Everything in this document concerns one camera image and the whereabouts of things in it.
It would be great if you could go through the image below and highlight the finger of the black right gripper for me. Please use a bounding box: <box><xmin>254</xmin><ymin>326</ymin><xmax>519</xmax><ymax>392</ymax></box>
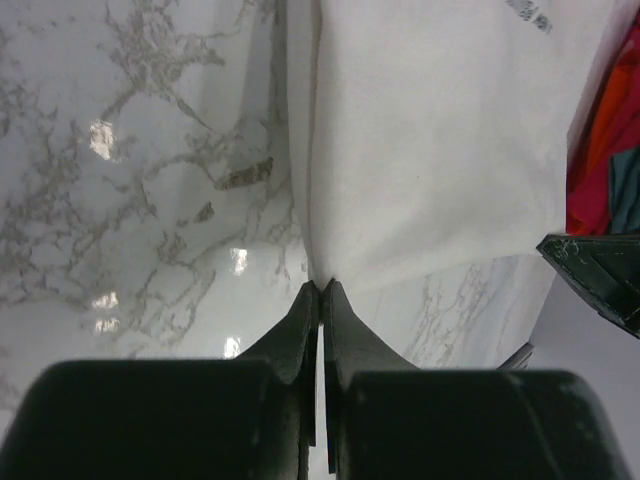
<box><xmin>537</xmin><ymin>232</ymin><xmax>639</xmax><ymax>336</ymax></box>

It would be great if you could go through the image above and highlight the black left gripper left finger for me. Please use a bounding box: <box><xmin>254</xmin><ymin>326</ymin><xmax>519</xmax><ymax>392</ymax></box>
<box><xmin>1</xmin><ymin>283</ymin><xmax>320</xmax><ymax>479</ymax></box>

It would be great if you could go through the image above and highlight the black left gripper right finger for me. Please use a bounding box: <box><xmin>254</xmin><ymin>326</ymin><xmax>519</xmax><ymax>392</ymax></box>
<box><xmin>321</xmin><ymin>281</ymin><xmax>631</xmax><ymax>479</ymax></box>

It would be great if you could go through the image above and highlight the cream green Charlie Brown shirt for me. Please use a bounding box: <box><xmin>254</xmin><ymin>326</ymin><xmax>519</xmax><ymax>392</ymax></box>
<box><xmin>286</xmin><ymin>1</ymin><xmax>639</xmax><ymax>290</ymax></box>

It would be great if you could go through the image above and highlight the teal folded shirt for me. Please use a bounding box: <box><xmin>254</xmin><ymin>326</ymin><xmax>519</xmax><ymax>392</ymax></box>
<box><xmin>609</xmin><ymin>147</ymin><xmax>639</xmax><ymax>234</ymax></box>

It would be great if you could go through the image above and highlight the orange folded shirt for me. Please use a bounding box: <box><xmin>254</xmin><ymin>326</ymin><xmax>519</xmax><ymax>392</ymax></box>
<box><xmin>580</xmin><ymin>18</ymin><xmax>639</xmax><ymax>179</ymax></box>

